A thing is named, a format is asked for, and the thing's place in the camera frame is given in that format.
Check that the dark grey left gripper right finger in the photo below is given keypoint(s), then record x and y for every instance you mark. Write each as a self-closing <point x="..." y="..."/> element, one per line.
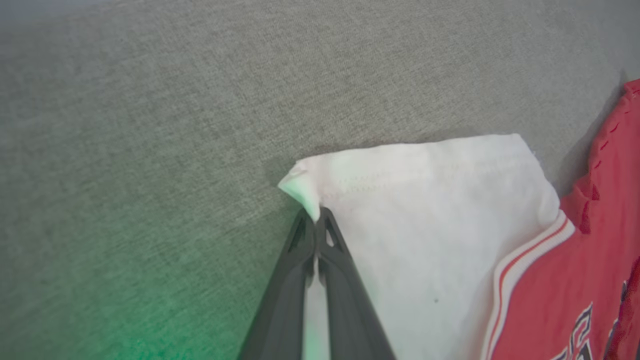
<point x="352" y="315"/>

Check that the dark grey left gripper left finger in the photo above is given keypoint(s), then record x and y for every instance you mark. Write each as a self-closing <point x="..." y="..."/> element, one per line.
<point x="280" y="310"/>

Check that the red Bulls jersey white sleeves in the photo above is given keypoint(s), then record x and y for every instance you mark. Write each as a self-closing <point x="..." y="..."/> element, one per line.
<point x="430" y="225"/>

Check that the grey fabric sofa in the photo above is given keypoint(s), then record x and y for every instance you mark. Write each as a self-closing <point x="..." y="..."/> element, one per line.
<point x="150" y="150"/>

